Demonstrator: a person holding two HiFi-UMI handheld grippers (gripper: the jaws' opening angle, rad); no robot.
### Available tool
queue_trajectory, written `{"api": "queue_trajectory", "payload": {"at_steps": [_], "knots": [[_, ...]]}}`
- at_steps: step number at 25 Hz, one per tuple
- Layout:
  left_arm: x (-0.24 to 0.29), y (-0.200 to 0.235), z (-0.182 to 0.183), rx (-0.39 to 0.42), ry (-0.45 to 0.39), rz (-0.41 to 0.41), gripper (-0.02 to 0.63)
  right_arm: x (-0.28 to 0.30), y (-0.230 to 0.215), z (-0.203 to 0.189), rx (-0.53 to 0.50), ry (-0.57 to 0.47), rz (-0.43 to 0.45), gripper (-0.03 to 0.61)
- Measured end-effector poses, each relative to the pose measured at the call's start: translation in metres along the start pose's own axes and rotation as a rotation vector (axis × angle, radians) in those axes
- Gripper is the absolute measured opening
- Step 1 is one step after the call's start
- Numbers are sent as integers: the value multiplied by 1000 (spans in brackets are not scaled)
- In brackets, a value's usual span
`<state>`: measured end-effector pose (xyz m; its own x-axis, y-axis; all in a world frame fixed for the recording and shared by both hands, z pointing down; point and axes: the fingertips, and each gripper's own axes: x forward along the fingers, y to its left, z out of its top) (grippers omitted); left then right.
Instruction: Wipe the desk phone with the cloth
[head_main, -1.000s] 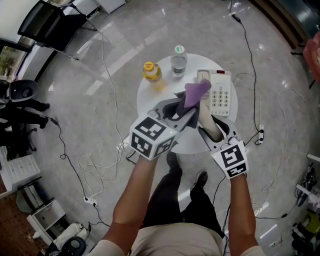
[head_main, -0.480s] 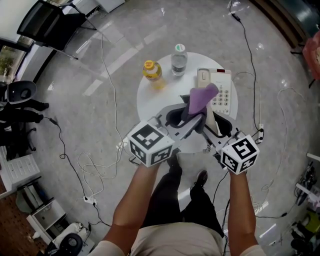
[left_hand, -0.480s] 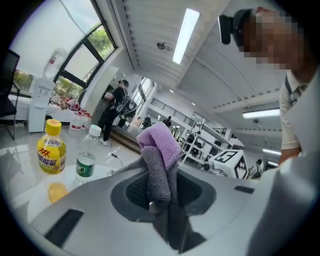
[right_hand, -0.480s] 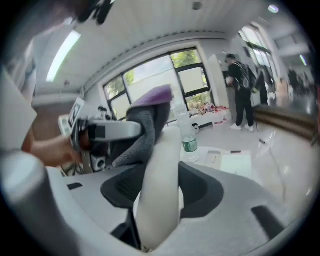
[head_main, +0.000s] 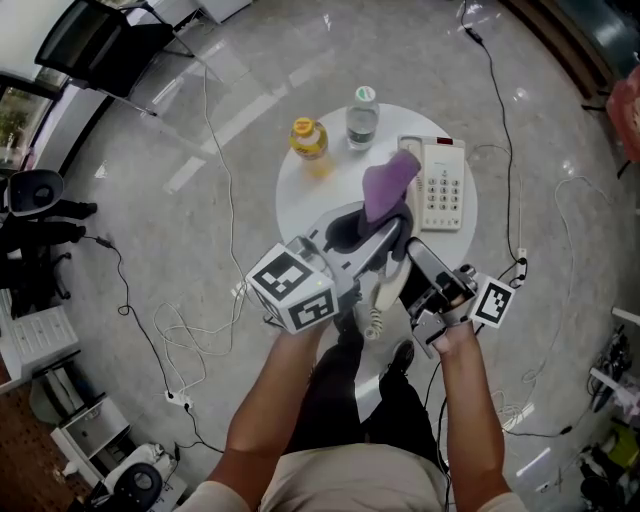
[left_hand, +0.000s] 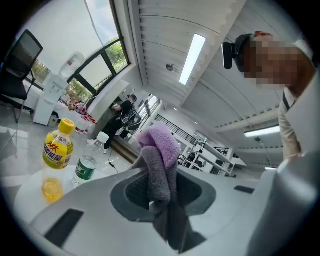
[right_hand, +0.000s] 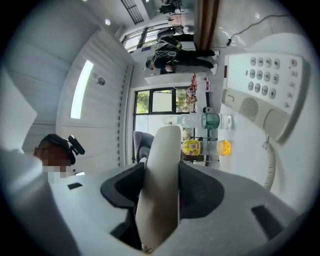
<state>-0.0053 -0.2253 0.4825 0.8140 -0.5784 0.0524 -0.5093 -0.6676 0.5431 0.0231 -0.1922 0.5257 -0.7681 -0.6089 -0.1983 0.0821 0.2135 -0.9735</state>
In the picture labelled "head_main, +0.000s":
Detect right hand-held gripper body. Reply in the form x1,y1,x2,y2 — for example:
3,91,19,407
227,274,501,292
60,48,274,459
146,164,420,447
407,266,516,359

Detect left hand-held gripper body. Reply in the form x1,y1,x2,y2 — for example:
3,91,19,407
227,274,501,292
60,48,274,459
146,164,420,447
244,234,361,335

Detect beige telephone handset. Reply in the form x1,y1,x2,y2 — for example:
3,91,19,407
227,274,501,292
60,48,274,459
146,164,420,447
372,259,414,314

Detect purple cloth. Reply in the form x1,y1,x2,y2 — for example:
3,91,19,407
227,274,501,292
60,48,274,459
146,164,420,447
357,149,421,261

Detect person's left forearm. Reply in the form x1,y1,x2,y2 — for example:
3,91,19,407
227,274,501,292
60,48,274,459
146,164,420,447
224,319,334,469

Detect person's right forearm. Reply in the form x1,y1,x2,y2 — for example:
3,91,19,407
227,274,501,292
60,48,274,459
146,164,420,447
437,319,511,496

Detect person's right hand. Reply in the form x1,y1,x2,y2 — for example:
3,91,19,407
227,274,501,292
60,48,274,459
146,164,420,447
432,319,475,357

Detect round white table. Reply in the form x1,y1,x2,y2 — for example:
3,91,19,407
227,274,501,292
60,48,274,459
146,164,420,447
275,103,479,331

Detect person's right black shoe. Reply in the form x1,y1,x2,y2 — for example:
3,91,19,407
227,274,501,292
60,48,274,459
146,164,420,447
382,339,416,381

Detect person's black shoe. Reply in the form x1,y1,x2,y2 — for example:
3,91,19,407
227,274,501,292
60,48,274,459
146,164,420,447
382,339,416,381
332,307,364,346

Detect person's left black shoe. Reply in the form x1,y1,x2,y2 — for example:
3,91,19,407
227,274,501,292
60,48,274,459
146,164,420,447
332,307,364,346

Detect yellow juice bottle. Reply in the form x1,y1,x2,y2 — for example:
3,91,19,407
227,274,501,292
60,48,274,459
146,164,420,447
288,117,335,179

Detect clear water bottle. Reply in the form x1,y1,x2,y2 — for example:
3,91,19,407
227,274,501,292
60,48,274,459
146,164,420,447
345,85,381,151

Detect person's black trousers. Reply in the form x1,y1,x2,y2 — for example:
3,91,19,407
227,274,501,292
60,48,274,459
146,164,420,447
287,329,449,471

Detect person's beige shirt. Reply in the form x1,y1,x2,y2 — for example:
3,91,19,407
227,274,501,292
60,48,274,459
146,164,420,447
177,442,526,512

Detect pink armchair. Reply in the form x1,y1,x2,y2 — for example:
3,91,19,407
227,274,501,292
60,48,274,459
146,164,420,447
604,64,640,164

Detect small white shelf unit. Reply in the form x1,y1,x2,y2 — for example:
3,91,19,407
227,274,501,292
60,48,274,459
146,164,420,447
49,397,134,486

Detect white drawer cabinet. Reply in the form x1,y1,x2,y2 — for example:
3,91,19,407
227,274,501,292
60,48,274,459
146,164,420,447
0,304,81,396

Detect black swivel chair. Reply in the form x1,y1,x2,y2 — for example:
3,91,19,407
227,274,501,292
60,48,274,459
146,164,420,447
0,249,74,319

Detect dark wooden step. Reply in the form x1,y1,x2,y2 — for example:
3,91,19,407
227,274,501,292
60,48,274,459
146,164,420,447
499,0,616,101

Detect black mesh office chair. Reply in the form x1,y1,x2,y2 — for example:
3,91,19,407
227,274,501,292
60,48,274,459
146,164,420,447
34,0,196,119

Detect long white cable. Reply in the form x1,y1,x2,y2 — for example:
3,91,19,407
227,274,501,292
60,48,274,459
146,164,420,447
152,64,249,396

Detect white floor cable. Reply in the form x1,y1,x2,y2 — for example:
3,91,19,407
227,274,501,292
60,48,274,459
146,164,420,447
519,174,616,431

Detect long black cable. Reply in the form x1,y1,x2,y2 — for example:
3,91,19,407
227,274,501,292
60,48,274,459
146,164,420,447
459,0,516,264

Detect thin black cable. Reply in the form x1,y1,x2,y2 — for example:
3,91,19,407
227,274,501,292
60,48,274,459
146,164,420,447
82,234,174,396

